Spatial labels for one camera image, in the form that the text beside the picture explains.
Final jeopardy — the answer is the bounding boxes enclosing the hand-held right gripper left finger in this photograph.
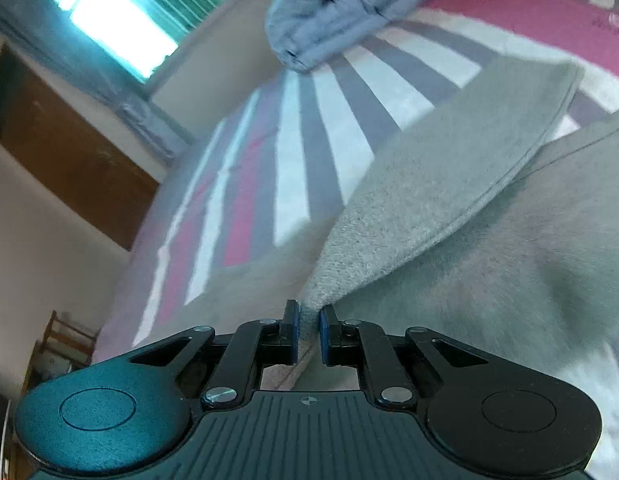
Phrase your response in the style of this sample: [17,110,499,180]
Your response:
[130,300,301,411]

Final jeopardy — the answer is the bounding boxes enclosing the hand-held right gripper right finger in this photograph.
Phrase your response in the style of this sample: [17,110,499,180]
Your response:
[319,305,490,406]

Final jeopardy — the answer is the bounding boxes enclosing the grey pants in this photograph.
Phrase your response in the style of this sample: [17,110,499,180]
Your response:
[289,56,619,480]

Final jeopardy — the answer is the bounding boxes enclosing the striped pink bed sheet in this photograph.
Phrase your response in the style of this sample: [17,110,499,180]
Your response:
[96,0,619,356]

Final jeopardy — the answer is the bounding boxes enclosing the wooden chair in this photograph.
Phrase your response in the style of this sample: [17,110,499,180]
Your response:
[22,310,97,396]

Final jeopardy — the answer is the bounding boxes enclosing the brown wooden door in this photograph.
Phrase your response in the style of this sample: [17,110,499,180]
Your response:
[0,42,160,251]

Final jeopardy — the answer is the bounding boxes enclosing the grey-blue curtain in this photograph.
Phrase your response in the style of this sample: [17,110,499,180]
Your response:
[0,0,197,163]

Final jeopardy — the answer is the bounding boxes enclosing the blue folded duvet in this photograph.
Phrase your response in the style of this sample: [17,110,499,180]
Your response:
[266,0,447,73]

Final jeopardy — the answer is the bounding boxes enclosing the window with green blind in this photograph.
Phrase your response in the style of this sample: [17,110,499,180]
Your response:
[39,0,230,86]

